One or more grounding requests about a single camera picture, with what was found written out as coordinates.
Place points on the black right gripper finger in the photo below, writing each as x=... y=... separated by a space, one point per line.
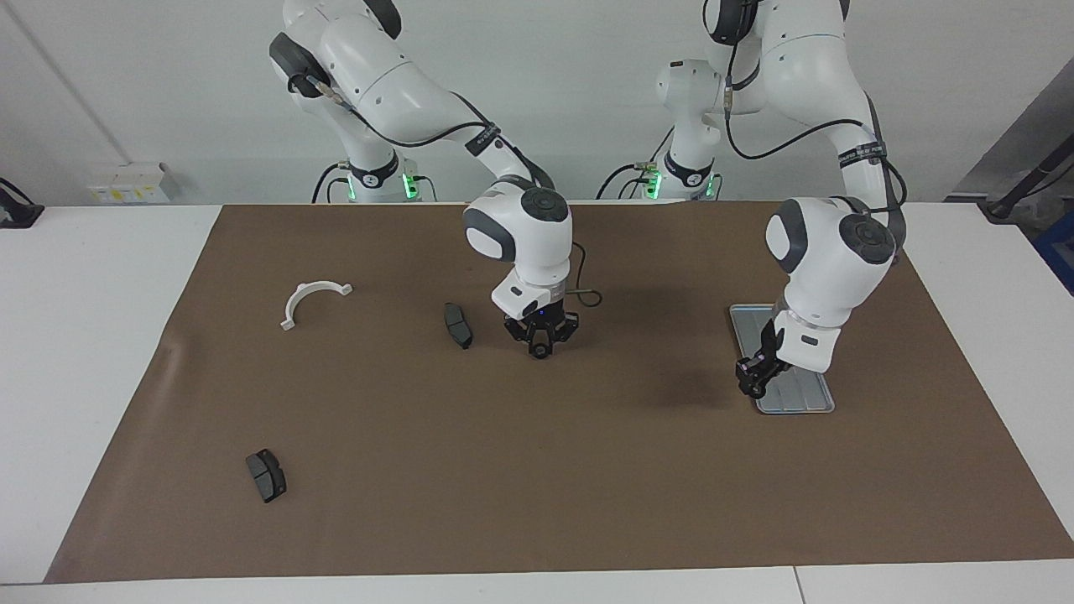
x=520 y=335
x=562 y=334

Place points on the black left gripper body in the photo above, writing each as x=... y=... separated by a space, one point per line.
x=774 y=344

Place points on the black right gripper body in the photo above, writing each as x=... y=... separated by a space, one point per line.
x=541 y=320

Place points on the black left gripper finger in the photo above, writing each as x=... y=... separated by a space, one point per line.
x=745 y=373
x=762 y=376

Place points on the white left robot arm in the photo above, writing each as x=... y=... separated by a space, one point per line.
x=831 y=252

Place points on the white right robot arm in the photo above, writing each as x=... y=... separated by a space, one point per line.
x=394 y=75

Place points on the silver metal tray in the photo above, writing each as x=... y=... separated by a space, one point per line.
x=797 y=398

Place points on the slim dark grey brake pad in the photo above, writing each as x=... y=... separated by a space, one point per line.
x=457 y=323

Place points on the brown table mat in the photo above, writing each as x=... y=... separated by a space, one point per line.
x=537 y=461

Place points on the wide dark grey brake pad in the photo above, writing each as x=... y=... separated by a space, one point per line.
x=267 y=476

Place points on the blue crate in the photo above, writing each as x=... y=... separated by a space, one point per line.
x=1061 y=252

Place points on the black stand pole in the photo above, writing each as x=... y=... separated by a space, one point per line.
x=1036 y=178

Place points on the white curved plastic bracket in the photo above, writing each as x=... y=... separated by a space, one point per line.
x=295 y=300

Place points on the white wall socket box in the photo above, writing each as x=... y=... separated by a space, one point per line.
x=126 y=184

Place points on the black clamp mount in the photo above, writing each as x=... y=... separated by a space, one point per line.
x=17 y=214

